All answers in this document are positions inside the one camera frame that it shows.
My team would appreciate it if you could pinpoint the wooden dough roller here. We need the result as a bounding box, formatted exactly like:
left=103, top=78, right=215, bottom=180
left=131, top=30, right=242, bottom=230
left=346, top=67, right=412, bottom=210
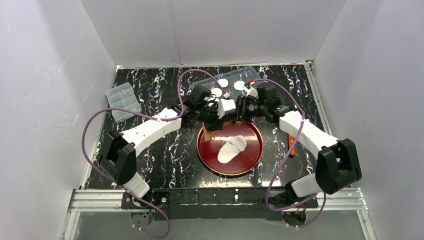
left=202, top=120, right=244, bottom=142

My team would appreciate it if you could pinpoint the white dough ball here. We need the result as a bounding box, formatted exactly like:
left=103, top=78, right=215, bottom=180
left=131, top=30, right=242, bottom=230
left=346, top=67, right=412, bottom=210
left=217, top=135, right=247, bottom=164

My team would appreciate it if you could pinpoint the round red tray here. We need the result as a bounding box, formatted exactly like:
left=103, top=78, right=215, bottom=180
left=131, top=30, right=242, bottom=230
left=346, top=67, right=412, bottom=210
left=196, top=123, right=264, bottom=176

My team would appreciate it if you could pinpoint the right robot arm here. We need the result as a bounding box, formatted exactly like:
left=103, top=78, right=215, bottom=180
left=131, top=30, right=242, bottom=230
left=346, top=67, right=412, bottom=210
left=236, top=81, right=362, bottom=201

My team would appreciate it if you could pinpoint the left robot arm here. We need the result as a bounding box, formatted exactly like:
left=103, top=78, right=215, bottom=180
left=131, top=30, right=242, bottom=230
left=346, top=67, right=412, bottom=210
left=97, top=85, right=236, bottom=199

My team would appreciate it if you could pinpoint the flat white dumpling wrapper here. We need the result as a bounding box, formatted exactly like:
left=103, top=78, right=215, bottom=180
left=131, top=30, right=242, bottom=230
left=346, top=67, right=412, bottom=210
left=233, top=80, right=245, bottom=91
left=211, top=87, right=223, bottom=98
left=218, top=78, right=229, bottom=88

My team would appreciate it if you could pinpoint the clear plastic tray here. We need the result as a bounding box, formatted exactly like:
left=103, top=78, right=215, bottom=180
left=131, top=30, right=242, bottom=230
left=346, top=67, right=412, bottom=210
left=191, top=66, right=260, bottom=100

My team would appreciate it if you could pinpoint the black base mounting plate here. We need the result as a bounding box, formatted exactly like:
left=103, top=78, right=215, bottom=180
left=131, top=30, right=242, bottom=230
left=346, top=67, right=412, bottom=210
left=120, top=187, right=324, bottom=222

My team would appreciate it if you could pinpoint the clear compartment screw box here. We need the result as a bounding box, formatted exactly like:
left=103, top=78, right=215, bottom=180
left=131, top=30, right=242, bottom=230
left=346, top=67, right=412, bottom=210
left=105, top=82, right=141, bottom=123

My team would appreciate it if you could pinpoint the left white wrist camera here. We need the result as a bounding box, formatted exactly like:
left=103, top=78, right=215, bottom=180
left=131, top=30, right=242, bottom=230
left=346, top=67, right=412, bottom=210
left=217, top=99, right=237, bottom=119

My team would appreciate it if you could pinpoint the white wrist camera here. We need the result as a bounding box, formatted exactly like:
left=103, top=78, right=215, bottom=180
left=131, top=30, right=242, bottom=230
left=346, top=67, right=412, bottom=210
left=217, top=99, right=237, bottom=119
left=243, top=79, right=259, bottom=99

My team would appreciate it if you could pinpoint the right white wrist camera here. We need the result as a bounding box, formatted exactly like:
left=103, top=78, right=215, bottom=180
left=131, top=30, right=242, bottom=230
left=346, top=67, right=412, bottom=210
left=243, top=79, right=259, bottom=99

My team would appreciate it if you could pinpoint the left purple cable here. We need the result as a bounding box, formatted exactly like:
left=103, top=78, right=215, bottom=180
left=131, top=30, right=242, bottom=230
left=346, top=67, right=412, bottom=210
left=81, top=68, right=231, bottom=239

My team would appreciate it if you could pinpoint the purple cable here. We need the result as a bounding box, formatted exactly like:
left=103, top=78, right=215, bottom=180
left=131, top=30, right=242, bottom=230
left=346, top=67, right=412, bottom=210
left=81, top=68, right=231, bottom=239
left=248, top=78, right=327, bottom=229

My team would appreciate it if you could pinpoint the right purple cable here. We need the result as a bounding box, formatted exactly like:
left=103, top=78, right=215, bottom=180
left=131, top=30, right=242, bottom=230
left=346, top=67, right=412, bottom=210
left=248, top=78, right=327, bottom=229

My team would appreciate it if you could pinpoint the aluminium frame rail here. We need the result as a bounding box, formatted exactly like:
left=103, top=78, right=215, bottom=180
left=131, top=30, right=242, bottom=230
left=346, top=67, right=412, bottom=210
left=68, top=189, right=124, bottom=212

